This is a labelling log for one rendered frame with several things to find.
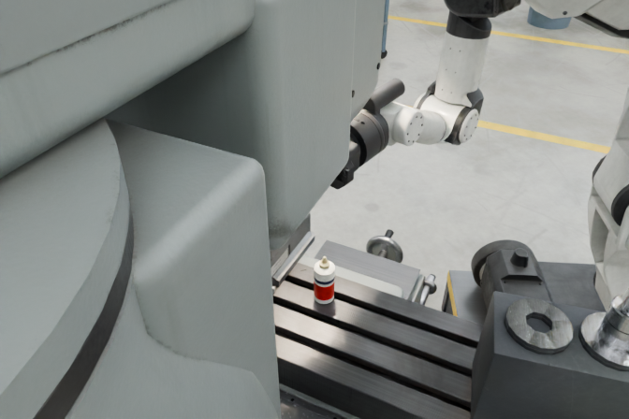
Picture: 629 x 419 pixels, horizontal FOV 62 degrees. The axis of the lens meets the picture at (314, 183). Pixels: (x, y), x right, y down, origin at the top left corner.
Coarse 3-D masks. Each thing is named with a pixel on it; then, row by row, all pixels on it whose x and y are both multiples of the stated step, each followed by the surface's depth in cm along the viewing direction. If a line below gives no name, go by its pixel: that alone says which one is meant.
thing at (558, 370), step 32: (512, 320) 74; (544, 320) 75; (576, 320) 76; (480, 352) 83; (512, 352) 71; (544, 352) 71; (576, 352) 71; (608, 352) 70; (480, 384) 78; (512, 384) 74; (544, 384) 72; (576, 384) 70; (608, 384) 69; (480, 416) 80; (512, 416) 78; (544, 416) 76; (576, 416) 74; (608, 416) 72
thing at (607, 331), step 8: (608, 312) 69; (608, 320) 69; (616, 320) 68; (600, 328) 71; (608, 328) 69; (616, 328) 68; (624, 328) 67; (600, 336) 71; (608, 336) 70; (616, 336) 69; (624, 336) 68; (608, 344) 70; (616, 344) 69; (624, 344) 69
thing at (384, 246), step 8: (392, 232) 157; (368, 240) 158; (376, 240) 155; (384, 240) 154; (392, 240) 154; (368, 248) 158; (376, 248) 158; (384, 248) 156; (392, 248) 154; (400, 248) 154; (384, 256) 155; (392, 256) 157; (400, 256) 154
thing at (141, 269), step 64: (128, 128) 34; (0, 192) 23; (64, 192) 23; (128, 192) 28; (192, 192) 28; (256, 192) 31; (0, 256) 19; (64, 256) 19; (128, 256) 24; (192, 256) 26; (256, 256) 34; (0, 320) 17; (64, 320) 17; (128, 320) 23; (192, 320) 28; (256, 320) 36; (0, 384) 15; (64, 384) 18; (128, 384) 23; (192, 384) 28; (256, 384) 38
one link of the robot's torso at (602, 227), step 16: (592, 192) 126; (592, 208) 125; (592, 224) 127; (608, 224) 117; (624, 224) 110; (592, 240) 130; (608, 240) 117; (624, 240) 112; (608, 256) 118; (624, 256) 116; (608, 272) 123; (624, 272) 123; (608, 288) 126; (624, 288) 126; (608, 304) 130
